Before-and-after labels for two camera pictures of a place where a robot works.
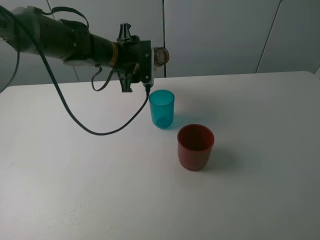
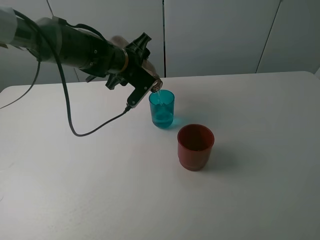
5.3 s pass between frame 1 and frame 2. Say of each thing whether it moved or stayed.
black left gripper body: stayed
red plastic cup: stayed
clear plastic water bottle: moved
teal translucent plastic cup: stayed
